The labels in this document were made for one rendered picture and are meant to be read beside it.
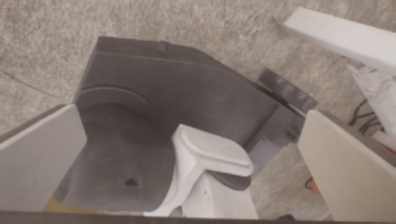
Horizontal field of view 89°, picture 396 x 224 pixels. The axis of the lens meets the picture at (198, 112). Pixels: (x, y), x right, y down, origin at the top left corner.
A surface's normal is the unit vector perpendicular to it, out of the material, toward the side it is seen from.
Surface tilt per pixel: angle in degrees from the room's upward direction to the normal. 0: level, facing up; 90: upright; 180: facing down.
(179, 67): 0
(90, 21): 0
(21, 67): 0
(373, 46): 81
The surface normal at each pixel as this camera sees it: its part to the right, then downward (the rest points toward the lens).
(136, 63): 0.33, 0.55
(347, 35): -0.65, -0.30
